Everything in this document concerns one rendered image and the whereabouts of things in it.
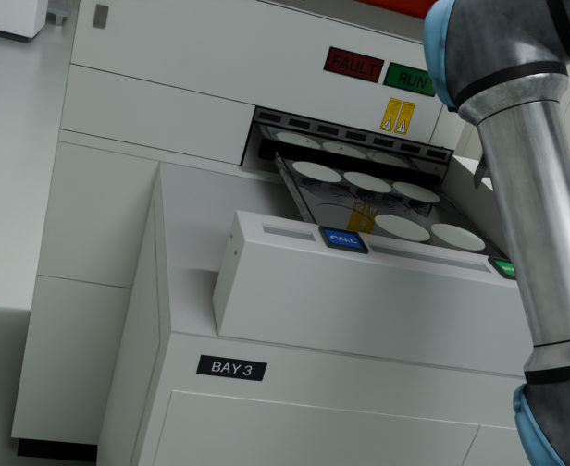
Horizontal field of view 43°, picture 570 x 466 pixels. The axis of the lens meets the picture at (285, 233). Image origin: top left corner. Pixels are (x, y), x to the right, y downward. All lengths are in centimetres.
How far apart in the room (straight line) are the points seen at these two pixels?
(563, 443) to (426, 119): 97
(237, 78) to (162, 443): 74
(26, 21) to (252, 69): 458
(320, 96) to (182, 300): 64
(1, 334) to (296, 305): 152
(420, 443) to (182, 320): 41
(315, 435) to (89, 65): 80
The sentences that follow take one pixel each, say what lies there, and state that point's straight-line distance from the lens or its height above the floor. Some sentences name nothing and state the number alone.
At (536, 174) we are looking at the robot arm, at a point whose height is 116.
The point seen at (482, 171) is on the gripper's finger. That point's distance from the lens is 133.
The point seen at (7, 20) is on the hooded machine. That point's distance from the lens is 597.
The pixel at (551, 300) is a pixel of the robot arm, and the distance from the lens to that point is 74.
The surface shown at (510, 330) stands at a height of 89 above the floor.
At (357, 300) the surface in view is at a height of 90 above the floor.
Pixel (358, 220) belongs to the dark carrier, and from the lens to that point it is 123.
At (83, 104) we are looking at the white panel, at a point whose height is 90.
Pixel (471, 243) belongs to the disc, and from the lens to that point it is 132.
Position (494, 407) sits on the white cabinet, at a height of 76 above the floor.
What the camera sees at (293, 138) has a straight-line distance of 149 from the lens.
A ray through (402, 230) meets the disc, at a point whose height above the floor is 90.
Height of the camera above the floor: 131
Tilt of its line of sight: 22 degrees down
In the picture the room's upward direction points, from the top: 17 degrees clockwise
